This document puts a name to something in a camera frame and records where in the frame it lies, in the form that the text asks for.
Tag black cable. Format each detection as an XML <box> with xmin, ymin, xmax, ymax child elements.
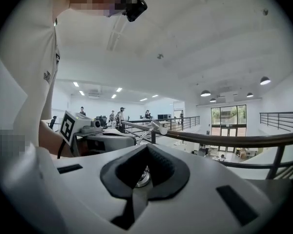
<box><xmin>57</xmin><ymin>140</ymin><xmax>65</xmax><ymax>159</ymax></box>

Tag group of ceiling light panels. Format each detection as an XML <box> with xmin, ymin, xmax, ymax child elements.
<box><xmin>72</xmin><ymin>81</ymin><xmax>159</xmax><ymax>102</ymax></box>

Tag white ceiling track fixture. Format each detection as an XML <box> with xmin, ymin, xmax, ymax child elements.
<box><xmin>106</xmin><ymin>13</ymin><xmax>129</xmax><ymax>52</ymax></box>

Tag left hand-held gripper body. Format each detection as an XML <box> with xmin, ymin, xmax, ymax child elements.
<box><xmin>59</xmin><ymin>110</ymin><xmax>137</xmax><ymax>157</ymax></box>

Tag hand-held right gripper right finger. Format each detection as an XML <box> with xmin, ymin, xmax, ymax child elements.
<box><xmin>133</xmin><ymin>144</ymin><xmax>283</xmax><ymax>234</ymax></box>

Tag glass entrance doors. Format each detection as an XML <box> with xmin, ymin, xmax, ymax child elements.
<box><xmin>210</xmin><ymin>104</ymin><xmax>247</xmax><ymax>137</ymax></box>

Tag ceiling air conditioner unit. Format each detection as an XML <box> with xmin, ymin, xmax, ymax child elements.
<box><xmin>88</xmin><ymin>88</ymin><xmax>103</xmax><ymax>99</ymax></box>

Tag person's left forearm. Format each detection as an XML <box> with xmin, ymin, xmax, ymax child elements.
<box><xmin>38</xmin><ymin>120</ymin><xmax>75</xmax><ymax>159</ymax></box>

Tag silver gooseneck lamp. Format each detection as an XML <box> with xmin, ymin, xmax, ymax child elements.
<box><xmin>135</xmin><ymin>120</ymin><xmax>168</xmax><ymax>189</ymax></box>

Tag black head-worn camera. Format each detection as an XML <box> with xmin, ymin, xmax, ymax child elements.
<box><xmin>122</xmin><ymin>0</ymin><xmax>148</xmax><ymax>23</ymax></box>

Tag person's white shirt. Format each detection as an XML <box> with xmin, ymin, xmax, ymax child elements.
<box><xmin>0</xmin><ymin>0</ymin><xmax>124</xmax><ymax>156</ymax></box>

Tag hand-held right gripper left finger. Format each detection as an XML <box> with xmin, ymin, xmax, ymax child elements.
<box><xmin>0</xmin><ymin>144</ymin><xmax>150</xmax><ymax>234</ymax></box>

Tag brown-topped black metal railing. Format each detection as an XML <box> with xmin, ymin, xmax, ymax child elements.
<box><xmin>121</xmin><ymin>120</ymin><xmax>293</xmax><ymax>180</ymax></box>

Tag black mezzanine railing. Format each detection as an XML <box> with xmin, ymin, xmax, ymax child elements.
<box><xmin>259</xmin><ymin>111</ymin><xmax>293</xmax><ymax>133</ymax></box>
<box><xmin>126</xmin><ymin>116</ymin><xmax>201</xmax><ymax>133</ymax></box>

